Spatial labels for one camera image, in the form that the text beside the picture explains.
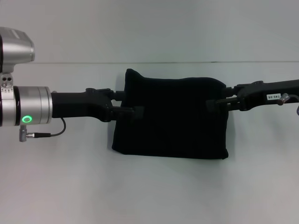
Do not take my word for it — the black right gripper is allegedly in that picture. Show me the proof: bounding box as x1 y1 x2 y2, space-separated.
206 79 299 113

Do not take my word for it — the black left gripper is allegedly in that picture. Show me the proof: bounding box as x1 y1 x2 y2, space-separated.
50 88 144 123

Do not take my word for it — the black t-shirt with FREE print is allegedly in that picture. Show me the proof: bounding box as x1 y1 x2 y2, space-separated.
111 68 229 161

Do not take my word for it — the silver stud on right gripper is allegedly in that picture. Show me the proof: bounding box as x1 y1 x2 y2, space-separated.
278 92 290 105

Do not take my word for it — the thin black cable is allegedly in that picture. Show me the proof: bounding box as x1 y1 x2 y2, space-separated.
50 117 67 137

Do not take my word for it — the silver cable plug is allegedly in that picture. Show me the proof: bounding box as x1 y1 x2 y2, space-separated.
19 125 51 142

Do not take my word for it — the silver camera mount bracket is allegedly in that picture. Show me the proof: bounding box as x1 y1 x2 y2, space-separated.
0 72 16 94

